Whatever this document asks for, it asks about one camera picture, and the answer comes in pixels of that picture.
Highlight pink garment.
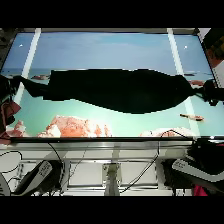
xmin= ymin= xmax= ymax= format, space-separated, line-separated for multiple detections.
xmin=192 ymin=184 xmax=209 ymax=197

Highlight silver frame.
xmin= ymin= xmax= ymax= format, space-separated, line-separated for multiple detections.
xmin=0 ymin=137 xmax=224 ymax=197

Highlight heap of clothes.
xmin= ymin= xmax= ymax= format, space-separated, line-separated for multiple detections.
xmin=202 ymin=28 xmax=224 ymax=89

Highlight black garment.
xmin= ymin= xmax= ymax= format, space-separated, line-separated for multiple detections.
xmin=12 ymin=67 xmax=206 ymax=115

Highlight black cable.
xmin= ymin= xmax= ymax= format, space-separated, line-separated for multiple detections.
xmin=46 ymin=142 xmax=66 ymax=168
xmin=119 ymin=129 xmax=192 ymax=195

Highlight red garment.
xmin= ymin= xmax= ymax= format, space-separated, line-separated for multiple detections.
xmin=0 ymin=99 xmax=22 ymax=145

